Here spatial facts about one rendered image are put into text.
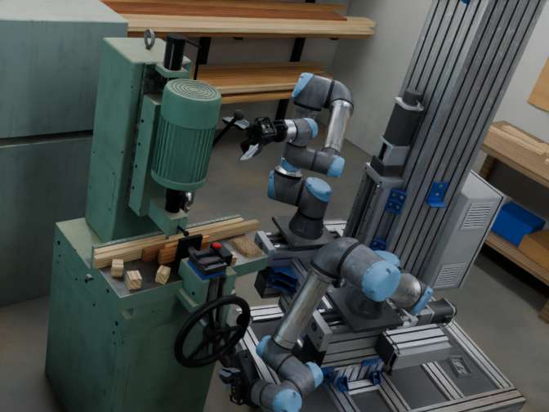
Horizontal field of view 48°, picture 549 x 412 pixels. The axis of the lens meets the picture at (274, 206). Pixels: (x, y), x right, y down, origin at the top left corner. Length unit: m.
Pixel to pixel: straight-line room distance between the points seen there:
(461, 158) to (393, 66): 3.21
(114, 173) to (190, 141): 0.39
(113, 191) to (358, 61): 3.87
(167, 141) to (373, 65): 3.90
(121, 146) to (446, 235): 1.29
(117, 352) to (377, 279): 0.93
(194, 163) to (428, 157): 0.84
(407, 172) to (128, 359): 1.18
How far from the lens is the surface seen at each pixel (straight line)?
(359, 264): 1.76
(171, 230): 2.07
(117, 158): 2.14
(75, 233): 2.40
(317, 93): 2.44
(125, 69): 2.03
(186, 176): 1.94
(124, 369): 2.23
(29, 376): 2.96
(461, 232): 2.54
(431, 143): 2.22
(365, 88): 5.70
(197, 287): 2.01
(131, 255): 2.11
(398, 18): 5.48
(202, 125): 1.86
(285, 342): 1.92
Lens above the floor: 2.18
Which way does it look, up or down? 30 degrees down
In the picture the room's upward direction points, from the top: 16 degrees clockwise
